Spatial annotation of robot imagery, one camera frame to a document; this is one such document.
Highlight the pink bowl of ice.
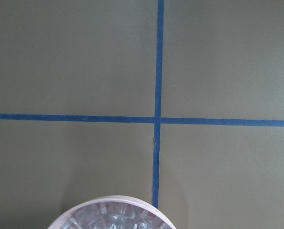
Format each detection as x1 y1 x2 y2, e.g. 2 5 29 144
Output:
49 195 175 229

